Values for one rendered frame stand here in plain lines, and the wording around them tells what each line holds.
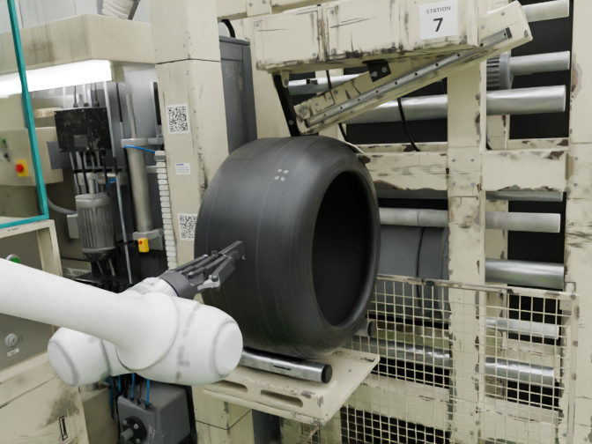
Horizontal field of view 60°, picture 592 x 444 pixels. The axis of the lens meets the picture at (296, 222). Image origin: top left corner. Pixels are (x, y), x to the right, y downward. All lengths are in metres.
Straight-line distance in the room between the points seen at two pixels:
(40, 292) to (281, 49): 1.07
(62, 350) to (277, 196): 0.52
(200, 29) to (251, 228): 0.58
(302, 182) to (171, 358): 0.55
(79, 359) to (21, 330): 0.79
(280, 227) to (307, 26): 0.64
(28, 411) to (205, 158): 0.80
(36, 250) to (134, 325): 0.93
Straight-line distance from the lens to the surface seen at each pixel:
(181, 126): 1.41
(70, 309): 0.64
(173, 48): 1.42
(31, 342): 1.60
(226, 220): 1.13
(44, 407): 1.61
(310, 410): 1.28
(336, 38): 1.45
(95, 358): 0.79
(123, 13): 2.02
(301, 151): 1.17
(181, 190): 1.43
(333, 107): 1.59
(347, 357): 1.56
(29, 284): 0.64
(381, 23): 1.41
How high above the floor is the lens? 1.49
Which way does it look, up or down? 11 degrees down
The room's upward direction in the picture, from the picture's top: 4 degrees counter-clockwise
